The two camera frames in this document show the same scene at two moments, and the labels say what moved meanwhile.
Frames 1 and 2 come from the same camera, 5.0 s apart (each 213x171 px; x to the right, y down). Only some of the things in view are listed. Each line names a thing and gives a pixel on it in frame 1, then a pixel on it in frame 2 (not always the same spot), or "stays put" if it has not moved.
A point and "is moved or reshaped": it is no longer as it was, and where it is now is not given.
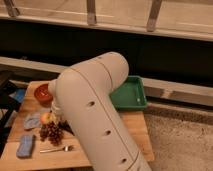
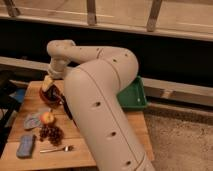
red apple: (47, 117) stays put
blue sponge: (25, 146) stays put
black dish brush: (66, 127) is moved or reshaped
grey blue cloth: (32, 120) stays put
